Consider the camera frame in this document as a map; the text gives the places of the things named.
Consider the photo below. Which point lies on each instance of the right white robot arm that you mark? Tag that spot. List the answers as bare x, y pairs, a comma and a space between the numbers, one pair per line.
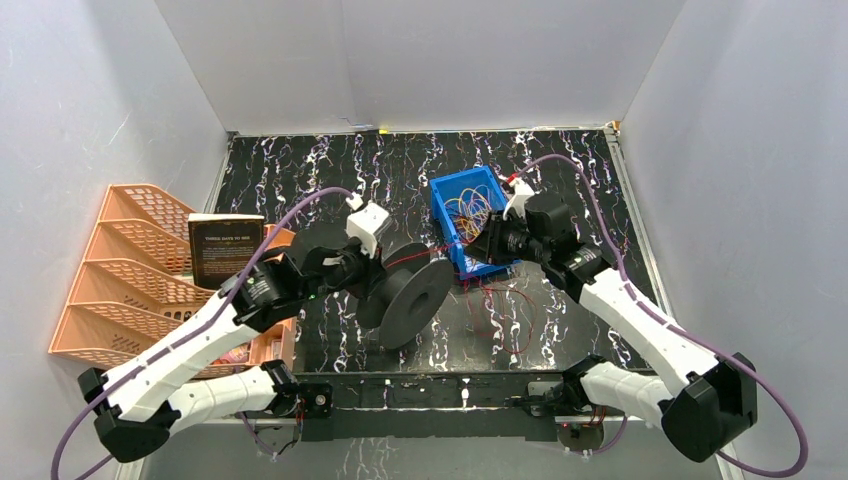
700, 401

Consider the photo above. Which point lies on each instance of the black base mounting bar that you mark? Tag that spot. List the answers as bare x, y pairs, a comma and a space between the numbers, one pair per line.
448, 405

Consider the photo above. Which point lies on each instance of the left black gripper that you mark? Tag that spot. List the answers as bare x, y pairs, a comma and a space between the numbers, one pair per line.
365, 268

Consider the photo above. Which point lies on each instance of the orange compartment organizer tray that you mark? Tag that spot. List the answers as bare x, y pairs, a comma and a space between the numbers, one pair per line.
277, 343

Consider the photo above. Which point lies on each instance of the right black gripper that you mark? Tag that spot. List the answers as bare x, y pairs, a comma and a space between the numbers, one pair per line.
488, 245

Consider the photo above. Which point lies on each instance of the dark book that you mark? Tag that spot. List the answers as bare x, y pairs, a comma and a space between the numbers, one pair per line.
221, 245

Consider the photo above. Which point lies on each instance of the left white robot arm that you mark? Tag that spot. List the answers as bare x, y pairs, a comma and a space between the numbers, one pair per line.
140, 404

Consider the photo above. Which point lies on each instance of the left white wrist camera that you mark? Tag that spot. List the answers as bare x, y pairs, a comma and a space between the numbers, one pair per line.
366, 222

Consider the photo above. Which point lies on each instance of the black cable spool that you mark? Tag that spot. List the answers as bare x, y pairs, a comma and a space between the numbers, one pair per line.
409, 297

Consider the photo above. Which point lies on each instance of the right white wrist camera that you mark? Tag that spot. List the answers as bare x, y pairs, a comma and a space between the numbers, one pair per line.
521, 193

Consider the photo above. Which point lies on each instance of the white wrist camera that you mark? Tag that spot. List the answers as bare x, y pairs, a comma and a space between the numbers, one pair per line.
521, 193
366, 222

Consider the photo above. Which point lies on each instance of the blue plastic bin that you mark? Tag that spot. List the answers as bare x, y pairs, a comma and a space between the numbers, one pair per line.
460, 204

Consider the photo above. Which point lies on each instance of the orange mesh file rack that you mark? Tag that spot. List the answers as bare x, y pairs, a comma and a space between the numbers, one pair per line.
131, 288

